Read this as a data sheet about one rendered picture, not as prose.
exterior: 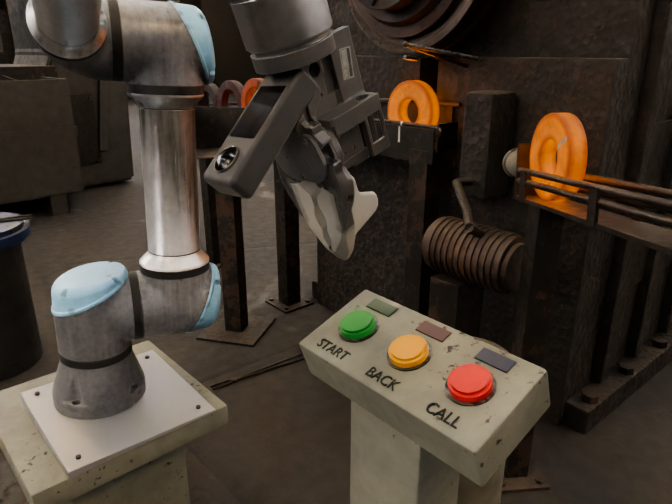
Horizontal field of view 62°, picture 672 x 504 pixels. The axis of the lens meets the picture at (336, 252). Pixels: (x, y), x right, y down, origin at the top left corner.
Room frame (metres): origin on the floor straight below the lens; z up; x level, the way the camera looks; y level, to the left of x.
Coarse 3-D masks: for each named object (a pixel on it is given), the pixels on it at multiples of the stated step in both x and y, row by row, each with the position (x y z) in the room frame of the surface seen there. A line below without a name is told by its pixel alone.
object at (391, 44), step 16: (352, 0) 1.61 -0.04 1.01; (464, 0) 1.34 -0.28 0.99; (480, 0) 1.35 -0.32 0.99; (448, 16) 1.37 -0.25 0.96; (464, 16) 1.34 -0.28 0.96; (368, 32) 1.56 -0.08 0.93; (432, 32) 1.40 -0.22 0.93; (448, 32) 1.36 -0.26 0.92; (384, 48) 1.52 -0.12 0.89; (400, 48) 1.48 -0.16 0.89
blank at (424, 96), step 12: (408, 84) 1.49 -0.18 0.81; (420, 84) 1.46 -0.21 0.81; (396, 96) 1.52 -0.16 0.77; (408, 96) 1.49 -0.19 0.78; (420, 96) 1.45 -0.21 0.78; (432, 96) 1.44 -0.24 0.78; (396, 108) 1.52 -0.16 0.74; (420, 108) 1.45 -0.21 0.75; (432, 108) 1.43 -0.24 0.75; (408, 120) 1.52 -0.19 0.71; (420, 120) 1.45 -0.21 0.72; (432, 120) 1.43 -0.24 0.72
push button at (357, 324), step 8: (352, 312) 0.56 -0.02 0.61; (360, 312) 0.56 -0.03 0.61; (368, 312) 0.56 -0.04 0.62; (344, 320) 0.55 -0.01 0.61; (352, 320) 0.55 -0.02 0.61; (360, 320) 0.55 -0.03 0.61; (368, 320) 0.54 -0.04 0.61; (344, 328) 0.54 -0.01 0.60; (352, 328) 0.54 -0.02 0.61; (360, 328) 0.53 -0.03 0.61; (368, 328) 0.54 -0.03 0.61; (344, 336) 0.54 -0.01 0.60; (352, 336) 0.53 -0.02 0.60; (360, 336) 0.53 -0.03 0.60
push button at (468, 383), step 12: (456, 372) 0.44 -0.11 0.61; (468, 372) 0.44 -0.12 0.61; (480, 372) 0.44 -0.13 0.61; (456, 384) 0.43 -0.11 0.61; (468, 384) 0.43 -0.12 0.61; (480, 384) 0.42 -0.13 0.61; (492, 384) 0.43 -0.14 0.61; (456, 396) 0.42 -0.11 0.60; (468, 396) 0.42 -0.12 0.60; (480, 396) 0.42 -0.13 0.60
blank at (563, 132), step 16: (544, 128) 1.03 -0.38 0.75; (560, 128) 0.97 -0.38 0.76; (576, 128) 0.95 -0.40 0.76; (544, 144) 1.03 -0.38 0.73; (560, 144) 0.96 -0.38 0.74; (576, 144) 0.93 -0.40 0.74; (544, 160) 1.03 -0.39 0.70; (560, 160) 0.95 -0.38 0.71; (576, 160) 0.93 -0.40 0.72; (576, 176) 0.93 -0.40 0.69; (544, 192) 1.00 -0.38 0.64
